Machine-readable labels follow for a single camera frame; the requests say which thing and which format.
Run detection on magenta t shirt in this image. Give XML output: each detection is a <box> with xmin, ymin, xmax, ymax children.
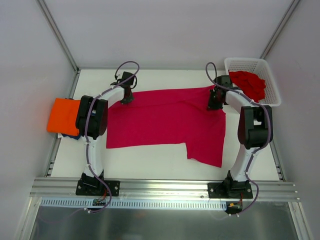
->
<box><xmin>106</xmin><ymin>86</ymin><xmax>226</xmax><ymax>168</ymax></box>

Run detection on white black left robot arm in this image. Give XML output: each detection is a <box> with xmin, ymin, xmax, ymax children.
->
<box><xmin>75</xmin><ymin>71</ymin><xmax>138</xmax><ymax>196</ymax></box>

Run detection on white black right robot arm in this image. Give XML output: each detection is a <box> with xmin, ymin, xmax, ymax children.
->
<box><xmin>207</xmin><ymin>75</ymin><xmax>273</xmax><ymax>199</ymax></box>

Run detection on red t shirt in basket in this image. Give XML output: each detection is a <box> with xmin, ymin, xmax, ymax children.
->
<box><xmin>229</xmin><ymin>71</ymin><xmax>266</xmax><ymax>102</ymax></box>

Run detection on white plastic basket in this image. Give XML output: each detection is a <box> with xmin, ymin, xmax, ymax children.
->
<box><xmin>224</xmin><ymin>57</ymin><xmax>282</xmax><ymax>107</ymax></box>

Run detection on folded blue t shirt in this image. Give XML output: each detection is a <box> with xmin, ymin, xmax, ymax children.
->
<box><xmin>61</xmin><ymin>134</ymin><xmax>81</xmax><ymax>140</ymax></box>

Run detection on folded orange t shirt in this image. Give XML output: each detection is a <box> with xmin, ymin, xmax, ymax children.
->
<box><xmin>46</xmin><ymin>98</ymin><xmax>81</xmax><ymax>137</ymax></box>

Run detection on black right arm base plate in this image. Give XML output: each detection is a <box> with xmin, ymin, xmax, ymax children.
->
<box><xmin>207</xmin><ymin>180</ymin><xmax>254</xmax><ymax>199</ymax></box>

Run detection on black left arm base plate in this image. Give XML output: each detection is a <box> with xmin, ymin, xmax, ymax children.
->
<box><xmin>75</xmin><ymin>179</ymin><xmax>121</xmax><ymax>197</ymax></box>

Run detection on white slotted cable duct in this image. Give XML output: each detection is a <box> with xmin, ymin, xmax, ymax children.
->
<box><xmin>40</xmin><ymin>197</ymin><xmax>227</xmax><ymax>211</ymax></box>

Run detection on aluminium mounting rail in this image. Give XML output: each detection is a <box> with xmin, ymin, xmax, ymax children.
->
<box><xmin>29</xmin><ymin>177</ymin><xmax>301</xmax><ymax>202</ymax></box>

